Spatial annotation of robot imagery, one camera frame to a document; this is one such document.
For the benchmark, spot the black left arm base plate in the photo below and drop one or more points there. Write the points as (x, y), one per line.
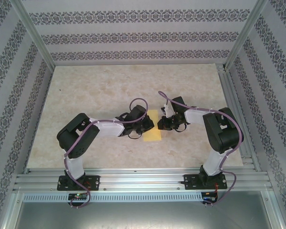
(95, 179)

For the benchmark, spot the small controller circuit board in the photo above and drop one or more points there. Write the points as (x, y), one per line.
(208, 194)
(78, 196)

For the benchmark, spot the aluminium frame post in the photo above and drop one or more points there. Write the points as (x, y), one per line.
(10, 210)
(276, 210)
(33, 33)
(246, 33)

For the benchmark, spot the aluminium side frame rail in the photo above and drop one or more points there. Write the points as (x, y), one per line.
(228, 95)

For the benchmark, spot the grey sheet metal panel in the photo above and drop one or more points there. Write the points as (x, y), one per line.
(143, 215)

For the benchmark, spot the long aluminium mounting rail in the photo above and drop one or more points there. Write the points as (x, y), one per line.
(143, 177)

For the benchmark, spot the yellow paper sheet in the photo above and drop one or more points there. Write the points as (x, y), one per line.
(155, 136)

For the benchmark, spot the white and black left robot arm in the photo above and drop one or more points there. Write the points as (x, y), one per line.
(107, 126)

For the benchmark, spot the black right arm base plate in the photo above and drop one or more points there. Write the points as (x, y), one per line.
(189, 182)

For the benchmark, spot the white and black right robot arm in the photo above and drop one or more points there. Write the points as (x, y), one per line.
(195, 117)

